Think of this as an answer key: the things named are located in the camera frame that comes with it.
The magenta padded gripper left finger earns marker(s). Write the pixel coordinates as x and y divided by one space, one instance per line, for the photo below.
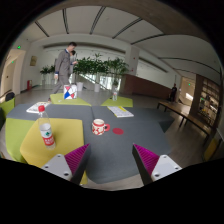
71 166

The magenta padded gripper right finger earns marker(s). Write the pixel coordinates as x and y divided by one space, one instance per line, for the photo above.
151 166

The clear water bottle red cap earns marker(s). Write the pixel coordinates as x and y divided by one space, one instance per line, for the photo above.
45 128

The red white patterned mug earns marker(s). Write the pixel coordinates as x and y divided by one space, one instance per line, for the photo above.
99 127

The red round coaster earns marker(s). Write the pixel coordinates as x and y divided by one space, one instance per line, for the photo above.
118 131

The long wooden bench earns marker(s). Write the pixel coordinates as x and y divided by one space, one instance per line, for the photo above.
185 117

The colourful geometric box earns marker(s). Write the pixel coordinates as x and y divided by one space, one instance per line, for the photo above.
70 92

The small clear bottle far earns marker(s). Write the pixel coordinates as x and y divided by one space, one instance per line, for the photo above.
115 92

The person in dark clothes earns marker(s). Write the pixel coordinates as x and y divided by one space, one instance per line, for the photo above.
173 93

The red fire extinguisher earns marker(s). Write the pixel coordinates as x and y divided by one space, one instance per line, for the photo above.
29 84

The wooden bookshelf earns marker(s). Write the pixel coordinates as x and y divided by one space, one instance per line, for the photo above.
206 101

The man in grey suit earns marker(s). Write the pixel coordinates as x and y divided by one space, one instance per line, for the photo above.
62 67

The green potted plants row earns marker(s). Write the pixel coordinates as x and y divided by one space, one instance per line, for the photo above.
114 68

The yellow wall picture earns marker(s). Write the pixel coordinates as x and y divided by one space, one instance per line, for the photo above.
33 60

